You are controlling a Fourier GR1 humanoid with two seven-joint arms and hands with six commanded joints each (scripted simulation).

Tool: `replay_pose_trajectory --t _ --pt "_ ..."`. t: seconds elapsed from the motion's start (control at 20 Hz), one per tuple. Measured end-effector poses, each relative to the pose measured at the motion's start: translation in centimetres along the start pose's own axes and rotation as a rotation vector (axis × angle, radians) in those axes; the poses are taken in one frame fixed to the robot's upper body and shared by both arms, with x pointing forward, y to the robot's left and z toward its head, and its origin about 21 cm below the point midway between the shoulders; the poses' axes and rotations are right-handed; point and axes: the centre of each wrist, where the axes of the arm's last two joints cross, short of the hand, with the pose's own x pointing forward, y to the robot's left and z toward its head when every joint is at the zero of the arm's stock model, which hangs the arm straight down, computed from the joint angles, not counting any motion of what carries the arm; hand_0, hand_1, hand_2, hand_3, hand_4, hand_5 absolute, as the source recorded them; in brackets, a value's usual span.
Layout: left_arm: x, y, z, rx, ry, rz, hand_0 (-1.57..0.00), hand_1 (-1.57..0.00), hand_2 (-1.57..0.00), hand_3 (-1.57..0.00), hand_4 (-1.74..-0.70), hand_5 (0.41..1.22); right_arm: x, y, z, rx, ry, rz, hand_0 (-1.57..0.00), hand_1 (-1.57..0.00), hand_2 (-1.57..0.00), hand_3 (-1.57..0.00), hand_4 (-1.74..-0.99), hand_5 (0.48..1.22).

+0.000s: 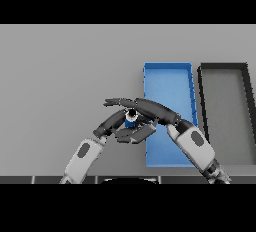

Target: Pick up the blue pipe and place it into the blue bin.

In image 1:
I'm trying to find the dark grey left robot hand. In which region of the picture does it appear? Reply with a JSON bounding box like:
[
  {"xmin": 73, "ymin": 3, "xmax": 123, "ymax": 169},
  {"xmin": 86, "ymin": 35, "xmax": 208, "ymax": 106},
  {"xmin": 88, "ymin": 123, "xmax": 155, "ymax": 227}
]
[{"xmin": 92, "ymin": 109, "xmax": 158, "ymax": 144}]

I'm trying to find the blue pipe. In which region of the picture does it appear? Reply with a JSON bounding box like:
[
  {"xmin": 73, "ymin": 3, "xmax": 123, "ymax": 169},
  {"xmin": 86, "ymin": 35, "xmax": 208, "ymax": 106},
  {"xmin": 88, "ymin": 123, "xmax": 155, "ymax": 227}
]
[{"xmin": 123, "ymin": 107, "xmax": 140, "ymax": 129}]

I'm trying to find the dark grey bin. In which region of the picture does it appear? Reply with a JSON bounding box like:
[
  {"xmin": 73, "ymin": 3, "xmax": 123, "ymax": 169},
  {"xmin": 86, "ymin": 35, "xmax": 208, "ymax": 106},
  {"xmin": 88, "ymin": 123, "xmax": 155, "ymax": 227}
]
[{"xmin": 196, "ymin": 62, "xmax": 256, "ymax": 167}]

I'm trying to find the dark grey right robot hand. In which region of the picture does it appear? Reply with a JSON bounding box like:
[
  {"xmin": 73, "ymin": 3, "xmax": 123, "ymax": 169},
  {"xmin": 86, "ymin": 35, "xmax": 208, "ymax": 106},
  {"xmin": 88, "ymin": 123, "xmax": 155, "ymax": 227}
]
[{"xmin": 102, "ymin": 97, "xmax": 195, "ymax": 135}]

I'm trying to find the blue bin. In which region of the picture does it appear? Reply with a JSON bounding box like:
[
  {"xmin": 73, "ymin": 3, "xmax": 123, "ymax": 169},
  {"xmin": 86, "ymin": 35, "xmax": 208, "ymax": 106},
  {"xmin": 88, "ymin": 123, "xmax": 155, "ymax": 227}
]
[{"xmin": 142, "ymin": 62, "xmax": 200, "ymax": 168}]

